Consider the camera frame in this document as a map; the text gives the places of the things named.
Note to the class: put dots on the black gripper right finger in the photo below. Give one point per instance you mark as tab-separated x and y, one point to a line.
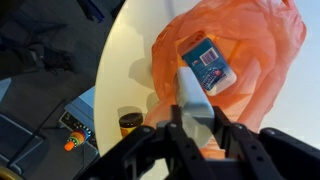
273	156

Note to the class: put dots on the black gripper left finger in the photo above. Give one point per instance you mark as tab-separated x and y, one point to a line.
150	156

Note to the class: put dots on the orange plastic bag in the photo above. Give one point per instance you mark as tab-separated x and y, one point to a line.
263	50

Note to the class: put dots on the black fabric bag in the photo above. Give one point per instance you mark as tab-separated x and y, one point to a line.
36	60

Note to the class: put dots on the yellow black can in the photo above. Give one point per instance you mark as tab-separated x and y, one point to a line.
130	123

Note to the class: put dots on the orange striped knob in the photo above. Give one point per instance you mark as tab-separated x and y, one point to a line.
76	138

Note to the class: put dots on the light blue box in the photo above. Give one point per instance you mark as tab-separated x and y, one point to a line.
83	103

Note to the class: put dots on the blue white mint box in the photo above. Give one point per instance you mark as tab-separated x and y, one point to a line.
208	65

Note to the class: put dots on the dark blue floor mat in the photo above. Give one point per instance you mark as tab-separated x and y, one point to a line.
16	140

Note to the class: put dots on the gold round object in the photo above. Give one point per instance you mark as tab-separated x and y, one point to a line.
8	174

